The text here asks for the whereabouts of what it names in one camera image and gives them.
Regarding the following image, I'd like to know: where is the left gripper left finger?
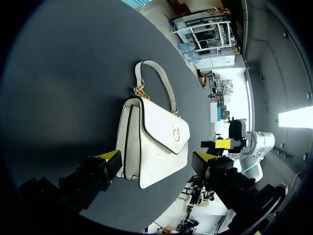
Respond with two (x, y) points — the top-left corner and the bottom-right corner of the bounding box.
(19, 149), (123, 212)

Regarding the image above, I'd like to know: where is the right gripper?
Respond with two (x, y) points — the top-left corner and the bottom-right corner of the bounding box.
(200, 119), (248, 154)

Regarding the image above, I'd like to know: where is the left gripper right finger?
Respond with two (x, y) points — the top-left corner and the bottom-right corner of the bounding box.
(191, 150), (287, 222)

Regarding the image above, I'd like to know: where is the white handbag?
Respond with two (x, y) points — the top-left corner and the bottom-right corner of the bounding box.
(115, 59), (191, 190)

